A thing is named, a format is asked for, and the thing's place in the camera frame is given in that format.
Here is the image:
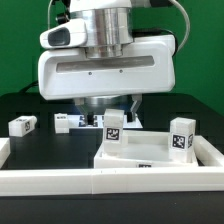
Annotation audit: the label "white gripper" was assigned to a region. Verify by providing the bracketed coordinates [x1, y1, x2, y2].
[38, 18, 176, 126]

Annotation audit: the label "white square tabletop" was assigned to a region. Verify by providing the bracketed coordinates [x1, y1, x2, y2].
[94, 130, 198, 168]

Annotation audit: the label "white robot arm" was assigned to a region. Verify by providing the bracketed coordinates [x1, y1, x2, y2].
[38, 0, 190, 121]

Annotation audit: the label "white U-shaped obstacle fence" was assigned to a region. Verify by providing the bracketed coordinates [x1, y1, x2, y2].
[0, 136, 224, 196]

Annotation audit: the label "white marker base plate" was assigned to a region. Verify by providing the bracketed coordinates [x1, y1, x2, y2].
[54, 113, 142, 134]

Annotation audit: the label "black cable bundle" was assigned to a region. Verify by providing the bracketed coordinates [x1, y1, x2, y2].
[18, 79, 40, 94]

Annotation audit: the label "white thin cable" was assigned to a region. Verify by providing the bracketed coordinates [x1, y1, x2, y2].
[47, 0, 56, 13]

